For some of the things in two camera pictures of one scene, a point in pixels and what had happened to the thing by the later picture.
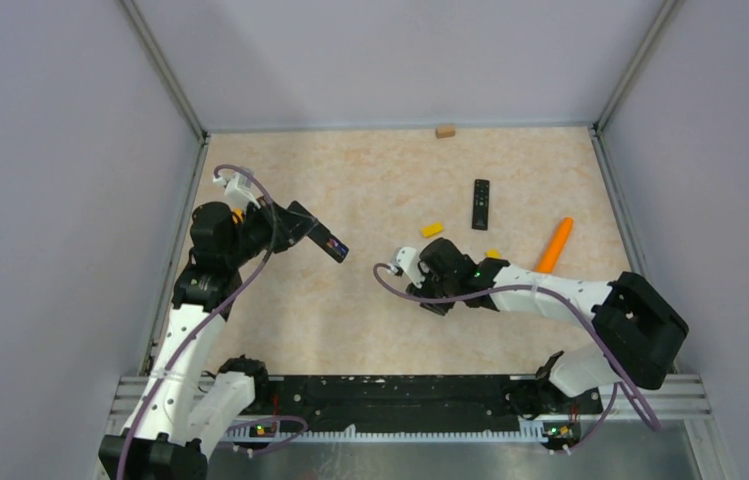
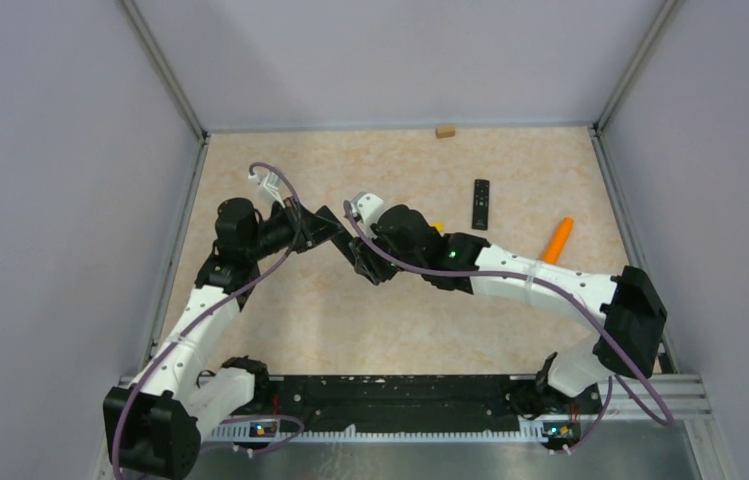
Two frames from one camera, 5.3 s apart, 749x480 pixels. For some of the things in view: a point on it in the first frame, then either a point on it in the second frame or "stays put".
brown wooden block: x=443 y=132 stays put
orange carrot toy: x=555 y=247 stays put
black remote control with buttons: x=480 y=209 stays put
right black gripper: x=422 y=292 -> x=368 y=264
